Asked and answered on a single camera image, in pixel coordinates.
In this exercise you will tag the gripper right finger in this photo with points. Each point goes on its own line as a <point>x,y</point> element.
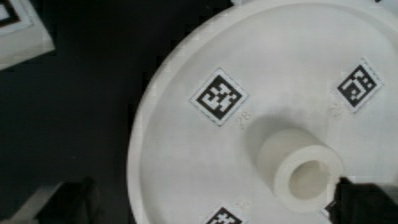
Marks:
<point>365,204</point>

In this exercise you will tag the white round table top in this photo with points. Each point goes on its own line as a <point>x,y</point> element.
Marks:
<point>269,114</point>

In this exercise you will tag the white marker sheet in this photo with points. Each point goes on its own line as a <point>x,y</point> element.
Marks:
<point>26,39</point>

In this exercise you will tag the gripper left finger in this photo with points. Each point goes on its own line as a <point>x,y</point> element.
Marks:
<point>63,204</point>

